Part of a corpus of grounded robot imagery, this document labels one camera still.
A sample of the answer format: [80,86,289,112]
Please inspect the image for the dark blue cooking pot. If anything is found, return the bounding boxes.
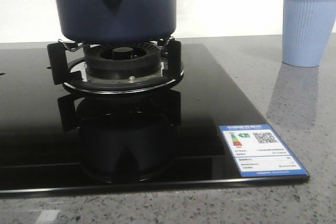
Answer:
[56,0,176,44]

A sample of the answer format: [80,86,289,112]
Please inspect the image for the black pot support grate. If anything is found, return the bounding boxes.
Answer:
[47,37,184,95]

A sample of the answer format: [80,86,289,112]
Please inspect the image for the blue white energy label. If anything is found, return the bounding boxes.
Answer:
[219,124,308,177]

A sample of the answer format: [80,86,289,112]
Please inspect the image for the silver wire pot ring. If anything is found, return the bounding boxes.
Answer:
[57,36,176,52]

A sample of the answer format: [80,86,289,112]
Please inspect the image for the black glass gas stove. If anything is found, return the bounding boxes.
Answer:
[0,42,310,194]

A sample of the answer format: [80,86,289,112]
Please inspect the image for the black gas burner head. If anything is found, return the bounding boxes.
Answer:
[85,42,161,80]

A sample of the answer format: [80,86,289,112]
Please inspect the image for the light blue ribbed cup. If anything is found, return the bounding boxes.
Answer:
[282,0,335,67]

